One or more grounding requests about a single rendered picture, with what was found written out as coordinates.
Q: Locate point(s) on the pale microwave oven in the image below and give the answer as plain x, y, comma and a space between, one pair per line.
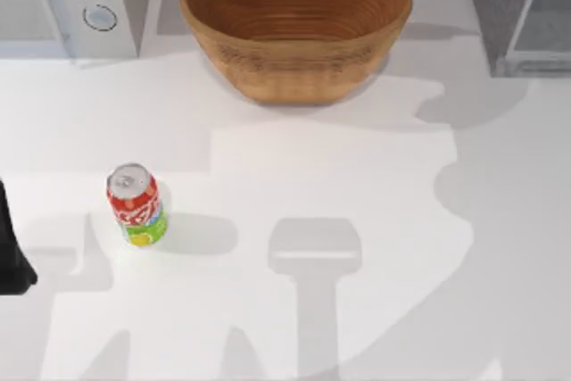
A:
67, 6

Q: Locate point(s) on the round microwave knob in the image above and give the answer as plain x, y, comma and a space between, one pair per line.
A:
100, 18

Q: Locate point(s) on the red and green can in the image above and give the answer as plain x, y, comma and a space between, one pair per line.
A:
136, 207

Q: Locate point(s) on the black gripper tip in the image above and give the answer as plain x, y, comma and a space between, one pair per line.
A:
11, 256

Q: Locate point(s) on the brown woven basket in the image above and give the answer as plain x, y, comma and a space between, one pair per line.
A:
294, 28

